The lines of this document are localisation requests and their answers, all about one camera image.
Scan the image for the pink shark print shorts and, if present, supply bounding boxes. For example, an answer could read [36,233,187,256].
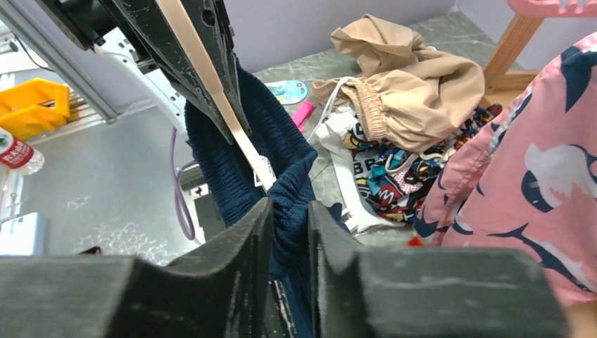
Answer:
[414,34,596,306]

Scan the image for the blue toothbrush package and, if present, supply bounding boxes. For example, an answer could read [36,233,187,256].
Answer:
[265,80,308,105]

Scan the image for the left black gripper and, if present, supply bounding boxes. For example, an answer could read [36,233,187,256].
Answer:
[37,0,234,144]

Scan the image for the yellow storage bin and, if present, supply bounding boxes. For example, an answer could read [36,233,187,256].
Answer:
[1,78,70,139]

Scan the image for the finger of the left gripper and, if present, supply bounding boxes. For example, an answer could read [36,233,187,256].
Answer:
[182,0,252,135]

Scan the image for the plastic water bottle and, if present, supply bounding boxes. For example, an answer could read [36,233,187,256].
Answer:
[1,128,45,176]

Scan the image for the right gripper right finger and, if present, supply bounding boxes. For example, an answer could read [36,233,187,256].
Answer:
[308,201,567,337]

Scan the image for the beige shorts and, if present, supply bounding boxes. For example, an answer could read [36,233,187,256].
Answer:
[312,14,485,152]

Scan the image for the pink plastic clip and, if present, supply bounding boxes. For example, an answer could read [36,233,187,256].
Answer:
[291,101,315,132]

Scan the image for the orange garment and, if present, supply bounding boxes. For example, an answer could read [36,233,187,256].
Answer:
[405,236,425,247]

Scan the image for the navy blue shorts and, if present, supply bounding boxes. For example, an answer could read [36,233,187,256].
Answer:
[184,63,319,337]

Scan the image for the colourful patterned shorts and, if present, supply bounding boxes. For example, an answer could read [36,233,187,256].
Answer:
[342,104,503,223]

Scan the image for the light blue box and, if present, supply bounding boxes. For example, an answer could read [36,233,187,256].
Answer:
[1,213,48,256]

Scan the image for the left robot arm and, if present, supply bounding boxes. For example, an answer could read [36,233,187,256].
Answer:
[38,1,251,143]

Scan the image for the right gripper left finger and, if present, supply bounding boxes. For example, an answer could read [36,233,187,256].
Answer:
[1,198,274,337]

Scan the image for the wooden clothes rack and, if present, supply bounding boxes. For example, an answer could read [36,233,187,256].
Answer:
[480,14,543,108]

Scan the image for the pink plastic hanger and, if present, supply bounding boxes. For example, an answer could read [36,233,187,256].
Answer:
[507,0,596,18]

